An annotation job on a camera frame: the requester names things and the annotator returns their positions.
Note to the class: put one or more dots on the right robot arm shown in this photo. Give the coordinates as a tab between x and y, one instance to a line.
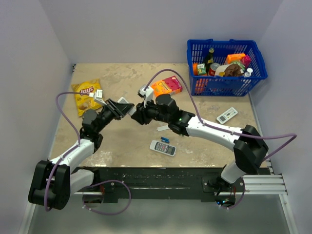
248	147

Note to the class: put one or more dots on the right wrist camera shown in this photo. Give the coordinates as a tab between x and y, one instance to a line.
146	92

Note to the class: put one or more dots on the aluminium frame rail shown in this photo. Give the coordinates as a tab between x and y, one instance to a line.
261	184

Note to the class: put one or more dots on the grey-faced remote control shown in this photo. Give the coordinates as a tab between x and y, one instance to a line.
162	148

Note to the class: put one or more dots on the orange pink sponge box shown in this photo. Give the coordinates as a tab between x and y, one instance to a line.
170	85

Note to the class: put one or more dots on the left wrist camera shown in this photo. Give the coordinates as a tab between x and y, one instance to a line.
98	97

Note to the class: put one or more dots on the white long remote control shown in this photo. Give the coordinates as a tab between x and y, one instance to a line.
127	108

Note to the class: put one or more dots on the white battery cover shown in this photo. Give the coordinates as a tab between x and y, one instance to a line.
163	128

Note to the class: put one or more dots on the orange pink box in basket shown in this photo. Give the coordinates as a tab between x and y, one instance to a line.
241	60

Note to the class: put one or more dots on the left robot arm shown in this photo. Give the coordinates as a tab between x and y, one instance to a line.
55	180

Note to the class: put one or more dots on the blue plastic basket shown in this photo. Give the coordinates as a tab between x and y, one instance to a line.
197	50

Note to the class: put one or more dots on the blue battery left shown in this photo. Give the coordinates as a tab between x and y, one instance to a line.
163	140

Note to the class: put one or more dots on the black table front rail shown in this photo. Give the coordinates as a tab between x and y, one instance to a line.
116	183

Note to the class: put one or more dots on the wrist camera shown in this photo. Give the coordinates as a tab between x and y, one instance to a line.
98	97
146	92

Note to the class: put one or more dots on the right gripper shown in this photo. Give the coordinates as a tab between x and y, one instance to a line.
141	114

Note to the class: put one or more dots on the white bottle cap item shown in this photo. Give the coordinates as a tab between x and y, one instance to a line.
248	72

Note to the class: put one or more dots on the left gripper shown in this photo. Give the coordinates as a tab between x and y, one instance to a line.
118	109

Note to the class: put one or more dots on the dark glass bottle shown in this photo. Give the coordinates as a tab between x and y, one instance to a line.
209	59

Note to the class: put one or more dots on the blue battery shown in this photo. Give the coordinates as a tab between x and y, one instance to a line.
165	138

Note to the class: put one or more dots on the small white remote control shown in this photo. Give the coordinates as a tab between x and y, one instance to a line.
227	115

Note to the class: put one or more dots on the blue battery right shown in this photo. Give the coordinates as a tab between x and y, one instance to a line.
165	138

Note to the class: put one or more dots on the brown snack packet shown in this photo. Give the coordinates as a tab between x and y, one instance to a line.
229	70

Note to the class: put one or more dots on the yellow Lays chips bag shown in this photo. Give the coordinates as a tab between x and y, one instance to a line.
83	101

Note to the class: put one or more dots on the green yellow carton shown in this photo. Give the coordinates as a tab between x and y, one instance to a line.
201	69

